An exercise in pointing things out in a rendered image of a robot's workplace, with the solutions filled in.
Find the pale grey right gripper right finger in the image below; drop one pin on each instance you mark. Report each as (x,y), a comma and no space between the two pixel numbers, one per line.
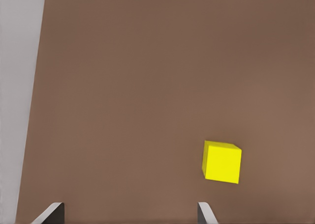
(204,215)

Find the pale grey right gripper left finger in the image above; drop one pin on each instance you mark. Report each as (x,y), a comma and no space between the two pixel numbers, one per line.
(53,215)

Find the yellow cube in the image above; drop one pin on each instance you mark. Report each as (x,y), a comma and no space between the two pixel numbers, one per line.
(221,163)

